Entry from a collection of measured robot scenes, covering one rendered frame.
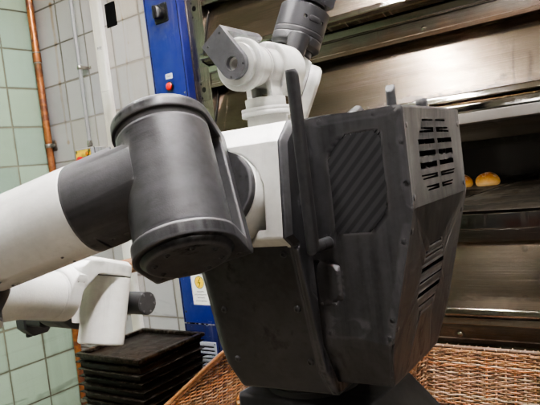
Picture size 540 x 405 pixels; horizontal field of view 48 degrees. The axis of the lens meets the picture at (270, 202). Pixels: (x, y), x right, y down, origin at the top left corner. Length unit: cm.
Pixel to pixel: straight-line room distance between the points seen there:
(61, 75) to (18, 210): 200
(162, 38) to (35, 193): 156
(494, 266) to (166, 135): 118
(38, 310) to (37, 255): 22
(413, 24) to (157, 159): 119
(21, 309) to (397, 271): 44
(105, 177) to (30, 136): 207
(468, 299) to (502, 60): 58
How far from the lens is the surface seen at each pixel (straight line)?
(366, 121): 61
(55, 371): 268
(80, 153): 238
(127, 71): 228
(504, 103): 140
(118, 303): 90
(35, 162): 262
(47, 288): 81
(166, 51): 210
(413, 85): 162
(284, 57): 78
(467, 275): 162
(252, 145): 63
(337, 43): 174
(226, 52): 73
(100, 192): 56
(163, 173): 53
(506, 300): 159
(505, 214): 156
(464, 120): 142
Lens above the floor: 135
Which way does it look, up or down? 3 degrees down
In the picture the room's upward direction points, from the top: 7 degrees counter-clockwise
